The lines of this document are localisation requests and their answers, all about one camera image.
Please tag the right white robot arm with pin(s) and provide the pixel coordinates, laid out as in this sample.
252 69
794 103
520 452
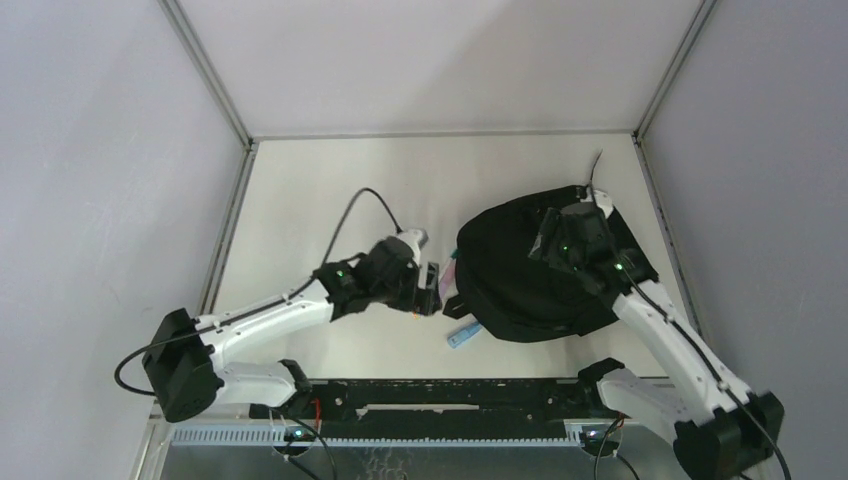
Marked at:
717 426

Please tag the aluminium cell frame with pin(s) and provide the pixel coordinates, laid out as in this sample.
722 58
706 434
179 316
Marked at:
340 67

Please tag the black student backpack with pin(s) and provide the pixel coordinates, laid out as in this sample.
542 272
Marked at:
519 300

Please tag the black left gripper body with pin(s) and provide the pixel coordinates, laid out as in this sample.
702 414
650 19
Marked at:
403 294

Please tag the pink highlighter pen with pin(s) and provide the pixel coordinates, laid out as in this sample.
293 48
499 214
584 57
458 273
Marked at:
447 279

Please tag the black front mounting rail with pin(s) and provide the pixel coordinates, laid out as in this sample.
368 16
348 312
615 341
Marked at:
465 408

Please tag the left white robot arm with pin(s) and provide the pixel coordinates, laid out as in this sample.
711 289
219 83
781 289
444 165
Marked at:
194 364

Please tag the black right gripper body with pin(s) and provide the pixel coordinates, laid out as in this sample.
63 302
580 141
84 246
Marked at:
560 252

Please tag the white slotted cable duct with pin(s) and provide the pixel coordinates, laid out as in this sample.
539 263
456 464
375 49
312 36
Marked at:
267 435

